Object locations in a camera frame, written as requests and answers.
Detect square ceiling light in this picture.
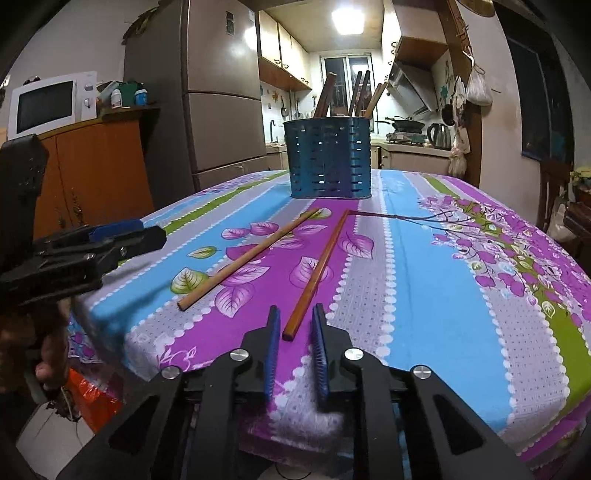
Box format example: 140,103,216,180
331,4,365,35

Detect beige stove base cabinets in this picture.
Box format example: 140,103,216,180
372,141,455,177

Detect white microwave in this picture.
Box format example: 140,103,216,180
8,71,99,139

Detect beige sink base cabinets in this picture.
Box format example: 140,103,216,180
265,143,290,172

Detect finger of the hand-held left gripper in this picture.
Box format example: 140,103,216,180
41,225,168,280
34,219,146,254

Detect black wok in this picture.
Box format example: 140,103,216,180
376,116,426,133

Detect beige hanging cloth bag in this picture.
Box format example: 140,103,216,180
449,124,472,178

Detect orange wooden cabinet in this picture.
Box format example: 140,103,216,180
7,107,160,241

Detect hanging oven mitt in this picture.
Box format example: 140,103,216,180
451,76,467,112

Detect beige hood wall cabinets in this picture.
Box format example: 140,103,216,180
392,0,451,70

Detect black item on fridge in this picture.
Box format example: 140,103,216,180
122,18,153,44

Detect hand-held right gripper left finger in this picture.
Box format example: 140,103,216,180
55,305,282,480

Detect floral striped tablecloth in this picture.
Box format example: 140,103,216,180
68,168,591,480

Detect blue perforated utensil holder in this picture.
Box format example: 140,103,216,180
283,116,373,200

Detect dark framed wall window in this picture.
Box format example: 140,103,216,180
505,32,575,162

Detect bronze refrigerator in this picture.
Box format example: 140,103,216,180
124,0,269,192

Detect steel range hood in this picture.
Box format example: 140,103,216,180
387,62,439,114

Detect steel electric kettle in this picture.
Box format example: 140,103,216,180
427,123,452,151

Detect white hanging plastic bag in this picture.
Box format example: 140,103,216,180
465,65,494,106

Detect barred kitchen window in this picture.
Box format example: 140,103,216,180
320,54,374,118

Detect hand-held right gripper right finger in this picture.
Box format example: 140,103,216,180
311,303,536,480

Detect person's left hand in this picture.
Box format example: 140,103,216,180
28,300,71,393

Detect gas stove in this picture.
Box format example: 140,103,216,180
385,131,428,145

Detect wooden chair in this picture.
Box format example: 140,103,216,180
538,159,573,241

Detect reddish brown chopstick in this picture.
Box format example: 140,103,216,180
283,210,351,342

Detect white cloth bag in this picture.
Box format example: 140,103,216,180
551,203,580,244

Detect orange plastic bag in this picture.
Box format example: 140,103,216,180
65,367,123,432

